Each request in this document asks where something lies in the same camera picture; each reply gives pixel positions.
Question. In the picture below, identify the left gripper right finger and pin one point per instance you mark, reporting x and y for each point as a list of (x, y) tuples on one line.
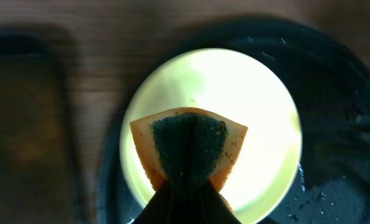
[(206, 206)]

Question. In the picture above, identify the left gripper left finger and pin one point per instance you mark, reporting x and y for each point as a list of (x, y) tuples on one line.
[(165, 207)]

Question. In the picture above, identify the green and orange sponge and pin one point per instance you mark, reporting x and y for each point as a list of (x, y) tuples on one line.
[(186, 148)]

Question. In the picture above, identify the yellow plate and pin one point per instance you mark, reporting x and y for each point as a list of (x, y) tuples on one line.
[(237, 87)]

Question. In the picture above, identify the black round tray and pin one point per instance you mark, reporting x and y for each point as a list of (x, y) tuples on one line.
[(331, 89)]

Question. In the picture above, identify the black rectangular tray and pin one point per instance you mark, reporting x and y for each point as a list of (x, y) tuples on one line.
[(39, 180)]

